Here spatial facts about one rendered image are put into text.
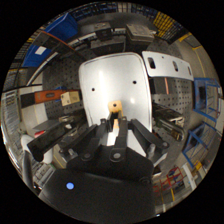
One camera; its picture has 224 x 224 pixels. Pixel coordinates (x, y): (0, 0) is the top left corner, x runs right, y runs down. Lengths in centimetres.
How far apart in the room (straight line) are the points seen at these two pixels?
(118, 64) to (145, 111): 17
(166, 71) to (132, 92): 16
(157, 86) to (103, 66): 19
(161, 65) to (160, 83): 7
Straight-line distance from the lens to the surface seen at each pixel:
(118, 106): 22
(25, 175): 66
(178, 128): 22
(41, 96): 20
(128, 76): 24
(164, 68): 30
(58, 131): 22
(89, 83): 26
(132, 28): 29
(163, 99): 63
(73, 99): 23
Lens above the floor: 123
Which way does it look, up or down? 74 degrees down
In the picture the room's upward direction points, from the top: 159 degrees counter-clockwise
